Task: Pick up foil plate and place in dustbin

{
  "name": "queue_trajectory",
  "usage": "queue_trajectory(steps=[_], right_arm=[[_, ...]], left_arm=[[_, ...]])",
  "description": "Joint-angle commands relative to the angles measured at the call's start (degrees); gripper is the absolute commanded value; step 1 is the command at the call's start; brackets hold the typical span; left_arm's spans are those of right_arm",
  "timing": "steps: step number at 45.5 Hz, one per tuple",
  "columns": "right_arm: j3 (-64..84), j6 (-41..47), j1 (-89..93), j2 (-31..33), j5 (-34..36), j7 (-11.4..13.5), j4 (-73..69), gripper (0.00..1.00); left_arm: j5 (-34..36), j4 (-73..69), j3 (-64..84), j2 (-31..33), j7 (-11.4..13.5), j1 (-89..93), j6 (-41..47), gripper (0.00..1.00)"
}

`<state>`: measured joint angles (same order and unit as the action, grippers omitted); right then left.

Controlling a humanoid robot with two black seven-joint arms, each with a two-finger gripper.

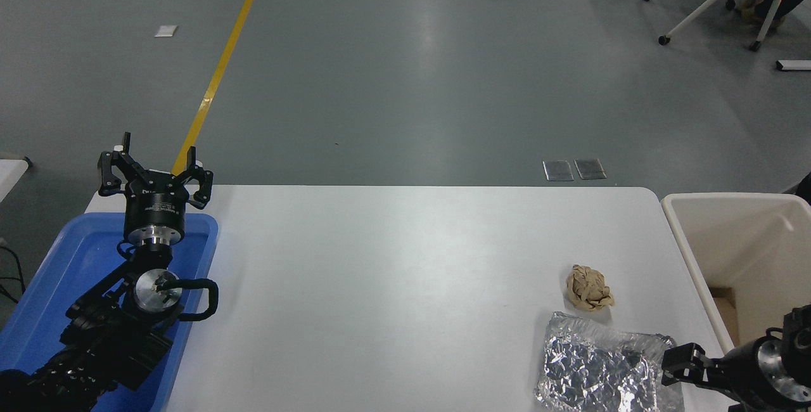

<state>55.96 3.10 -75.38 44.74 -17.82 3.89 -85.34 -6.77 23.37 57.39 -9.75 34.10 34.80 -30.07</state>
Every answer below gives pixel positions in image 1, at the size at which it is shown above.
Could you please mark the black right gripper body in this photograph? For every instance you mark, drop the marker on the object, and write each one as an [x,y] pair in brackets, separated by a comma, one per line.
[741,367]

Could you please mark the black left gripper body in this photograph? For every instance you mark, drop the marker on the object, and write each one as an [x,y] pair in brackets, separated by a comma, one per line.
[155,205]

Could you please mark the foil plate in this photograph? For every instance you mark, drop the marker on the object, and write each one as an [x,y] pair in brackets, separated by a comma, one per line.
[589,367]

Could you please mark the small white floor plate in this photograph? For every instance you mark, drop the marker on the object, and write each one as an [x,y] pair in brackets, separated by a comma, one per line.
[166,30]

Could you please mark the metal floor plate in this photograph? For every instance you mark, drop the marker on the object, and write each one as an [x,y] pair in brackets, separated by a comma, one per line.
[558,170]
[590,169]

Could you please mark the crumpled tan paper ball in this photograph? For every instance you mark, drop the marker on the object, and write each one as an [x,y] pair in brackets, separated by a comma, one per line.
[589,288]

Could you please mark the blue plastic tray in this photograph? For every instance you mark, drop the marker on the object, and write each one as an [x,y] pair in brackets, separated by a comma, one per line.
[57,272]

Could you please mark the small white side table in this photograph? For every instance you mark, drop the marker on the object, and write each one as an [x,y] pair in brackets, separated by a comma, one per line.
[9,174]

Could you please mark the large pale bin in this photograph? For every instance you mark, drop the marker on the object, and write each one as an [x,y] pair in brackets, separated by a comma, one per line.
[735,222]

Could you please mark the white bar on floor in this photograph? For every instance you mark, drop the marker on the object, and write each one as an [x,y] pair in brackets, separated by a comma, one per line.
[793,64]

